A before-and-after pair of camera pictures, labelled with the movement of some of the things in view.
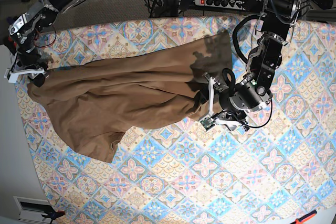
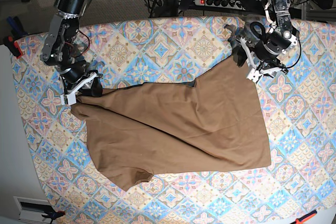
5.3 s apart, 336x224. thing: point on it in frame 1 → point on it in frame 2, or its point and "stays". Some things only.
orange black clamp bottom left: x=54 y=215 stays
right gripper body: x=222 y=118 → x=240 y=57
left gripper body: x=27 y=63 → x=70 y=97
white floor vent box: x=31 y=209 stays
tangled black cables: x=162 y=2 stays
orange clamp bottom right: x=300 y=220 stays
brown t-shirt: x=95 y=102 → x=136 y=130
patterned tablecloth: x=282 y=171 stays
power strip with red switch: x=220 y=2 stays
